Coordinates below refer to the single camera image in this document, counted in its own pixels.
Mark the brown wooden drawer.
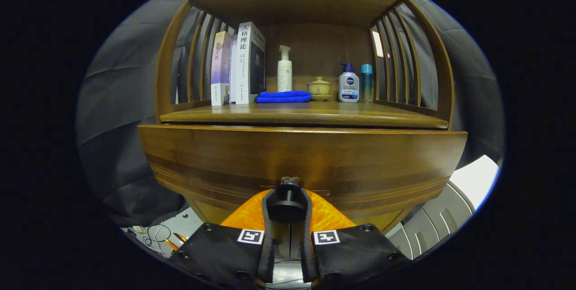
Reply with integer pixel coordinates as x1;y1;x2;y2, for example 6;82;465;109
137;124;468;234

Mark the white blue-capped lotion bottle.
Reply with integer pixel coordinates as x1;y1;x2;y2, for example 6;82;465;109
338;63;360;103

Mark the grey ribbed mat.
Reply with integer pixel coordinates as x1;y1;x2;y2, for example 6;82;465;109
387;182;475;259

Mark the thin cable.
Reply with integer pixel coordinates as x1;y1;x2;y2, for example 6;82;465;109
142;223;174;248

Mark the white sheet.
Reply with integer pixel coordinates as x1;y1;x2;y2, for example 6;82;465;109
450;155;500;212

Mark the brown wooden countertop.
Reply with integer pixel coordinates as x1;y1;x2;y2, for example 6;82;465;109
160;101;450;129

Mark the blue folded cloth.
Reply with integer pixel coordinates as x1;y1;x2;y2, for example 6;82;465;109
255;91;312;104

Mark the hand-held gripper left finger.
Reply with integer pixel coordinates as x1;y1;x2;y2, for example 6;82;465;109
167;189;277;290

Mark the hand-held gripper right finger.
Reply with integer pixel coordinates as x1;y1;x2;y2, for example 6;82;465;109
301;188;411;290

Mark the white pump bottle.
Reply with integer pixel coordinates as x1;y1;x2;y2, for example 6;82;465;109
277;45;293;93

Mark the teal bottle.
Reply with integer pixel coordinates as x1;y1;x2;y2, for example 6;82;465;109
360;64;374;104

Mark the thick white book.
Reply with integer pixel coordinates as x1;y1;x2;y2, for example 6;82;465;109
234;22;266;105

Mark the yellow lidded teacup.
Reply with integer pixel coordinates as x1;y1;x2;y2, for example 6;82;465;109
306;76;333;101

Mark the purple book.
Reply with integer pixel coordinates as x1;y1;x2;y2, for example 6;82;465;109
211;31;233;107

